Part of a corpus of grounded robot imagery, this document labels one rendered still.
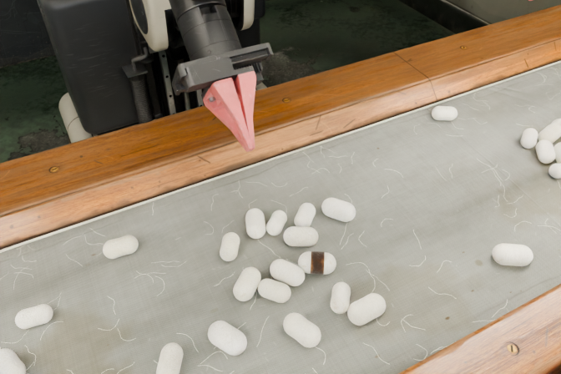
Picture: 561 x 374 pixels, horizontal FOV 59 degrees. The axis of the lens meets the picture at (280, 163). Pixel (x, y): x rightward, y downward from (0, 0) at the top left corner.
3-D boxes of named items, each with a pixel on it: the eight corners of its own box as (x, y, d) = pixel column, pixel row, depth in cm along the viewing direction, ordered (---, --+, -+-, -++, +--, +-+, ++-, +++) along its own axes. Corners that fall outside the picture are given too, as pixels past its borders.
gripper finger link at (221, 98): (300, 130, 51) (270, 46, 52) (237, 150, 49) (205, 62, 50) (280, 144, 58) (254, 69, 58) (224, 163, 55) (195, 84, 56)
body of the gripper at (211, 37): (276, 58, 52) (252, -8, 53) (183, 81, 49) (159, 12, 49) (260, 78, 58) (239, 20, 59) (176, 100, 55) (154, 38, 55)
